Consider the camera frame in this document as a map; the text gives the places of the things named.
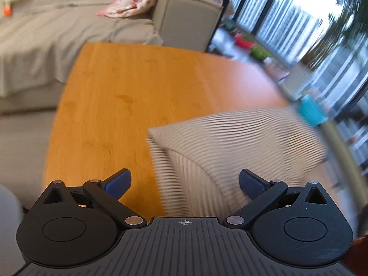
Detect striped beige knit garment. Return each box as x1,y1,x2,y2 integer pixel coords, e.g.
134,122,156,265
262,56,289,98
147,108,326,218

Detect turquoise plastic object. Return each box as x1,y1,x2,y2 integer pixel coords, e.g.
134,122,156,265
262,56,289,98
298,95,328,127

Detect green plastic basin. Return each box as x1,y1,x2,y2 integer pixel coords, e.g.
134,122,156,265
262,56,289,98
250,46,271,62

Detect red plastic basin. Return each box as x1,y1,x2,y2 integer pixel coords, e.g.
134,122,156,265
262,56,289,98
235,34,256,49

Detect beige fabric sofa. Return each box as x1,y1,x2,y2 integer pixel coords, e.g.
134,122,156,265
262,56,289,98
1,0,222,208

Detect green potted palm plant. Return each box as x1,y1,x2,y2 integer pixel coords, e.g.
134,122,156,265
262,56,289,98
300,0,367,71

